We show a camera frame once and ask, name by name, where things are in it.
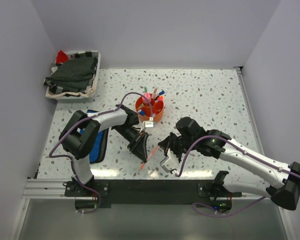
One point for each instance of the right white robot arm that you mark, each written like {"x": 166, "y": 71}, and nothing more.
{"x": 282, "y": 180}

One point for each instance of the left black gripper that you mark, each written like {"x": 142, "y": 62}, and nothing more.
{"x": 139, "y": 149}

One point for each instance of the peach capped white marker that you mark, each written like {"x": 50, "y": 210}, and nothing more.
{"x": 154, "y": 93}

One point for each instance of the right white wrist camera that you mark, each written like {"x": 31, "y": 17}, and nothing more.
{"x": 170, "y": 164}

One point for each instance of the blue capped white marker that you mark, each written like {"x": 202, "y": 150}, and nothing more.
{"x": 160, "y": 93}

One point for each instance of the orange pink pen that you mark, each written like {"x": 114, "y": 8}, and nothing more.
{"x": 148, "y": 158}

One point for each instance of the orange black highlighter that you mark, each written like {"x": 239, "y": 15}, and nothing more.
{"x": 160, "y": 99}

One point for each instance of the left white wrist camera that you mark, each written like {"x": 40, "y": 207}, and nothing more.
{"x": 148, "y": 123}

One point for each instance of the orange round desk organizer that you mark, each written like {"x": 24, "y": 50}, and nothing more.
{"x": 144, "y": 111}

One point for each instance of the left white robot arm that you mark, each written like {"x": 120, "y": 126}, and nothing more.
{"x": 69, "y": 137}

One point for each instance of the white bin with dark cloth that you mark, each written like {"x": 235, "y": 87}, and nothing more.
{"x": 74, "y": 81}

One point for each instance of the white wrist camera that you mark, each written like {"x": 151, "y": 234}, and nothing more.
{"x": 148, "y": 123}
{"x": 170, "y": 164}

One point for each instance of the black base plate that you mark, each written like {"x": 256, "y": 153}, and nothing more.
{"x": 103, "y": 193}

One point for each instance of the red cloth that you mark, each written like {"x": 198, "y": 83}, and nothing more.
{"x": 61, "y": 57}

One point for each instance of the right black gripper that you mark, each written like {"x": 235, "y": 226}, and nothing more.
{"x": 168, "y": 143}

